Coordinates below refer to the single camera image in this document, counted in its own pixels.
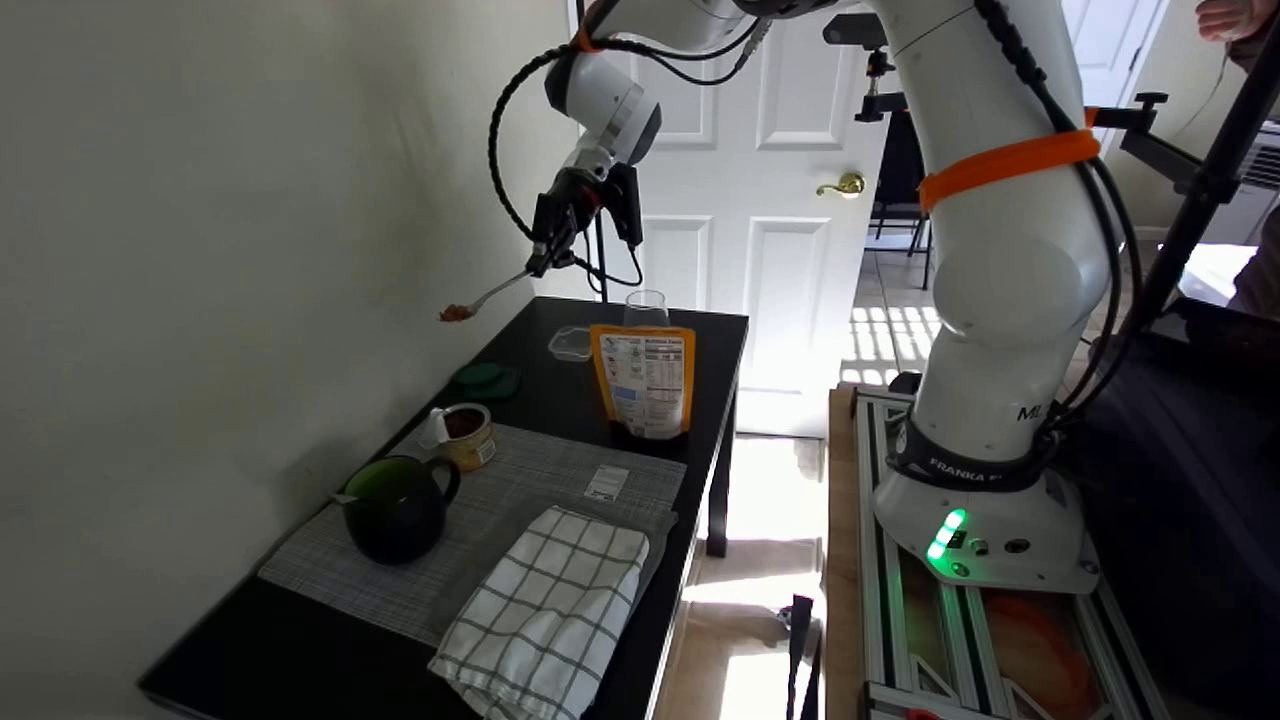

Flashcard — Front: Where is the black folding chair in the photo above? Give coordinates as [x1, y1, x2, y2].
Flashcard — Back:
[864, 103, 946, 292]

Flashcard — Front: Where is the dark furniture block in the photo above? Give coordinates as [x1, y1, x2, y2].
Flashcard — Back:
[1065, 314, 1280, 720]

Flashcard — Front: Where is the wooden board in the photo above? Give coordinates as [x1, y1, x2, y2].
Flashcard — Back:
[822, 379, 873, 720]

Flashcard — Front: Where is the black floor stand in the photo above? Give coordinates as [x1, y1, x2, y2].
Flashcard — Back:
[776, 591, 824, 720]

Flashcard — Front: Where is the white checkered cloth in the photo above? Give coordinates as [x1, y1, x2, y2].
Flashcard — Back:
[424, 499, 656, 720]

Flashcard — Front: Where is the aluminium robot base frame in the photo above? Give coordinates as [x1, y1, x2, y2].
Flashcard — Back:
[851, 370, 1177, 720]

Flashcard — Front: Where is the dark green teapot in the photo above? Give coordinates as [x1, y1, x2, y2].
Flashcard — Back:
[334, 452, 468, 569]

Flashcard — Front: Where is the green rectangular lid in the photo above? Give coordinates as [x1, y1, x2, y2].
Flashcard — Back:
[446, 363, 512, 402]

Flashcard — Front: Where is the brass door knob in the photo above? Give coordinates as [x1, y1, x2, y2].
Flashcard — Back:
[811, 166, 873, 203]

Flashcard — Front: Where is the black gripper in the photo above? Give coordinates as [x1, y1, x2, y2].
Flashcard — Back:
[525, 164, 601, 281]

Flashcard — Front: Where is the white panel door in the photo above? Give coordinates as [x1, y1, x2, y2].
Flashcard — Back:
[583, 0, 946, 440]
[1059, 0, 1180, 113]

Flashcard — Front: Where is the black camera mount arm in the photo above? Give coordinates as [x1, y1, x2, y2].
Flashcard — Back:
[851, 44, 1208, 199]

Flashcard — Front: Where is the orange stand-up pouch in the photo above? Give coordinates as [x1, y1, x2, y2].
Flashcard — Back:
[589, 321, 699, 443]

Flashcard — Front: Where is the black table leg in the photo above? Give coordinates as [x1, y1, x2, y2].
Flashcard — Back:
[705, 382, 742, 558]

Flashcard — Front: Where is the green round lid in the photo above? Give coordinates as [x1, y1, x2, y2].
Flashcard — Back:
[468, 356, 525, 392]

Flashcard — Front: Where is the small white card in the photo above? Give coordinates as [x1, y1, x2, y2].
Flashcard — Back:
[582, 461, 636, 508]

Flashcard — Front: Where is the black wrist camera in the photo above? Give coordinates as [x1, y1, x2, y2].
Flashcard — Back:
[597, 159, 648, 257]

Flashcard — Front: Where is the small white cup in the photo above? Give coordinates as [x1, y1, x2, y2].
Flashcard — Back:
[430, 400, 501, 471]

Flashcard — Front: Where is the black stereo camera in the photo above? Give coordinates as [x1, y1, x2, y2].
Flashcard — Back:
[822, 9, 896, 53]

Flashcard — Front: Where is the clear glass jar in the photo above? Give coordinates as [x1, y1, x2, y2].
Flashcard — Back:
[620, 289, 673, 333]

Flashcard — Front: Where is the person hand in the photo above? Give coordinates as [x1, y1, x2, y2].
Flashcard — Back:
[1193, 0, 1273, 41]

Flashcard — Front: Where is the clear plastic container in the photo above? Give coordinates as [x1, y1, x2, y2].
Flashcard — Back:
[545, 324, 597, 368]

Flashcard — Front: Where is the grey woven placemat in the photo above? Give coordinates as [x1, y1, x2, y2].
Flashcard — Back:
[258, 417, 692, 650]

